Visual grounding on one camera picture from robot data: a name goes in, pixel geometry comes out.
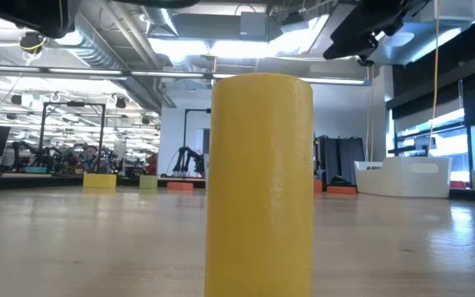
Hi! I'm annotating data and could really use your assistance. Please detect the black gantry frame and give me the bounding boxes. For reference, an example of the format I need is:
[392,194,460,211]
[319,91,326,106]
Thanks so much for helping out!
[39,101,106,174]
[183,108,212,166]

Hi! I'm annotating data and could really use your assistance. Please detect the white plastic bin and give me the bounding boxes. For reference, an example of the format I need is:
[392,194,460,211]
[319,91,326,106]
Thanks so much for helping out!
[353,156,453,199]

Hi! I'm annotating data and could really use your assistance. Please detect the black ceiling cable reel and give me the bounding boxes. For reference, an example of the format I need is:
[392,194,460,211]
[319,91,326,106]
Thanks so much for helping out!
[18,31,48,54]

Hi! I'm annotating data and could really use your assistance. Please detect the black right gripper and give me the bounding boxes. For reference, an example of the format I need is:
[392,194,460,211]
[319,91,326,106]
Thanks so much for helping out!
[322,0,428,67]

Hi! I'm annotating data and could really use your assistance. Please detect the black folding panels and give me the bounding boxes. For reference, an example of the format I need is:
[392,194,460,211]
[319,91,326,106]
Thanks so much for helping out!
[314,137,365,186]

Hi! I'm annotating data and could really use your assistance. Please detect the green cube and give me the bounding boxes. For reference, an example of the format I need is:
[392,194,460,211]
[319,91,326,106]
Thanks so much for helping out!
[139,175,158,191]

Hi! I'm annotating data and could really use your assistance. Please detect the yellow arch block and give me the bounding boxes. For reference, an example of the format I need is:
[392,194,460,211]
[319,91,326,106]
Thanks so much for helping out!
[82,172,117,190]

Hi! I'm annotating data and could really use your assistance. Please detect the yellow cylinder block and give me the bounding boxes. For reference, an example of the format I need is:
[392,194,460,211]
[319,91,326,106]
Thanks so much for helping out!
[204,73,314,297]

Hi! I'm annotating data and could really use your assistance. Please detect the long ceiling light bar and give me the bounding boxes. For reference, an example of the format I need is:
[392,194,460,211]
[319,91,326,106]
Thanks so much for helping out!
[0,64,370,86]

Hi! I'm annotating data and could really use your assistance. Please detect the yellow hanging cable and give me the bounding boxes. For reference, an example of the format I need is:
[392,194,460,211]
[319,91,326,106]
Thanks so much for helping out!
[426,0,440,158]

